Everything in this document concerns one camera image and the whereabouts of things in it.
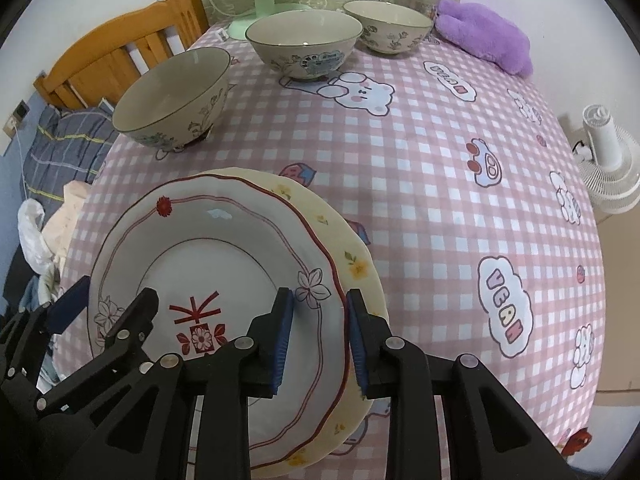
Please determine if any wooden bed headboard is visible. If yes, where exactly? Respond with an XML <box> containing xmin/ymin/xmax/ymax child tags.
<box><xmin>34</xmin><ymin>0</ymin><xmax>211</xmax><ymax>111</ymax></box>

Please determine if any wall socket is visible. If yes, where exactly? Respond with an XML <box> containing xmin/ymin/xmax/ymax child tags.
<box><xmin>2</xmin><ymin>101</ymin><xmax>31</xmax><ymax>136</ymax></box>

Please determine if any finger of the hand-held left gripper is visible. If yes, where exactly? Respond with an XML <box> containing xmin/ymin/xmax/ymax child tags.
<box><xmin>35</xmin><ymin>287</ymin><xmax>161</xmax><ymax>413</ymax></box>
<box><xmin>0</xmin><ymin>279</ymin><xmax>91</xmax><ymax>396</ymax></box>

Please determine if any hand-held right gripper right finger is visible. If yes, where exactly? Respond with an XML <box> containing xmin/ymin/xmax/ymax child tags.
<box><xmin>346</xmin><ymin>288</ymin><xmax>576</xmax><ymax>480</ymax></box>

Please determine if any white fan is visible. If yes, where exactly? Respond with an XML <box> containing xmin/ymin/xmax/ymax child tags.
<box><xmin>570</xmin><ymin>104</ymin><xmax>640</xmax><ymax>216</ymax></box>

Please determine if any grey plaid bedding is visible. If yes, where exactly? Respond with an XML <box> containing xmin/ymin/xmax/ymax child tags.
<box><xmin>20</xmin><ymin>105</ymin><xmax>121</xmax><ymax>201</ymax></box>

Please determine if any white red-rimmed plate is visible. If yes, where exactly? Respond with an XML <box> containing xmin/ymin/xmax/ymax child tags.
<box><xmin>87</xmin><ymin>174</ymin><xmax>351</xmax><ymax>456</ymax></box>

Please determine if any large round yellow floral plate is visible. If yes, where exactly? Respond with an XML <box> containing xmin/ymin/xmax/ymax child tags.
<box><xmin>200</xmin><ymin>170</ymin><xmax>391</xmax><ymax>472</ymax></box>

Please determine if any beige door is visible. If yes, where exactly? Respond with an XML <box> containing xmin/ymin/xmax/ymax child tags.
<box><xmin>595</xmin><ymin>210</ymin><xmax>640</xmax><ymax>396</ymax></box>

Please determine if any peach printed cloth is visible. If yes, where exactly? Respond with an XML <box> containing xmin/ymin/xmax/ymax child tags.
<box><xmin>42</xmin><ymin>180</ymin><xmax>91</xmax><ymax>266</ymax></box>

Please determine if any white charging cable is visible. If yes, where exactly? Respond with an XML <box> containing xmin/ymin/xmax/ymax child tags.
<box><xmin>15</xmin><ymin>127</ymin><xmax>31</xmax><ymax>201</ymax></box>

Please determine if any pink checked tablecloth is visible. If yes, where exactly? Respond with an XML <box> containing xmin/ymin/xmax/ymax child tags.
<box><xmin>52</xmin><ymin>7</ymin><xmax>606</xmax><ymax>461</ymax></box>

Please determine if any beige floral ceramic bowl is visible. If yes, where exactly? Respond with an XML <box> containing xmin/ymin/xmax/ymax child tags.
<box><xmin>245</xmin><ymin>10</ymin><xmax>364</xmax><ymax>81</ymax></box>
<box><xmin>112</xmin><ymin>47</ymin><xmax>233</xmax><ymax>151</ymax></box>
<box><xmin>342</xmin><ymin>0</ymin><xmax>434</xmax><ymax>56</ymax></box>

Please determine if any purple plush toy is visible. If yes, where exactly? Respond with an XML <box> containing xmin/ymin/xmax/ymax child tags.
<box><xmin>434</xmin><ymin>0</ymin><xmax>533</xmax><ymax>77</ymax></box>

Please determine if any white plastic bag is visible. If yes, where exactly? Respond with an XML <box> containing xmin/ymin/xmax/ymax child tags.
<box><xmin>17</xmin><ymin>199</ymin><xmax>56</xmax><ymax>271</ymax></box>

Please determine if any scalloped yellow floral plate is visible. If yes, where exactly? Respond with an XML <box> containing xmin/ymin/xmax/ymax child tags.
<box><xmin>190</xmin><ymin>167</ymin><xmax>373</xmax><ymax>461</ymax></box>

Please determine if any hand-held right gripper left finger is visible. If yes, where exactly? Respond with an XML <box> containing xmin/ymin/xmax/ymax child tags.
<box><xmin>90</xmin><ymin>287</ymin><xmax>293</xmax><ymax>480</ymax></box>

